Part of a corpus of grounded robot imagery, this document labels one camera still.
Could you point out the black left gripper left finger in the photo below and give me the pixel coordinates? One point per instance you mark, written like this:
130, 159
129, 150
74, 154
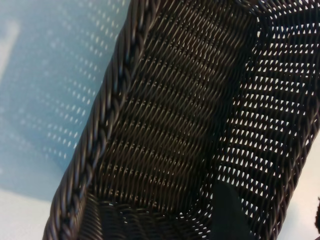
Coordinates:
230, 215

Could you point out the dark brown woven basket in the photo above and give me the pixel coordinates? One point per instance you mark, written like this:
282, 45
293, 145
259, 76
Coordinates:
175, 100

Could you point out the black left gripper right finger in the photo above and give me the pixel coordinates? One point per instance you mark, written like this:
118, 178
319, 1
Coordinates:
318, 210

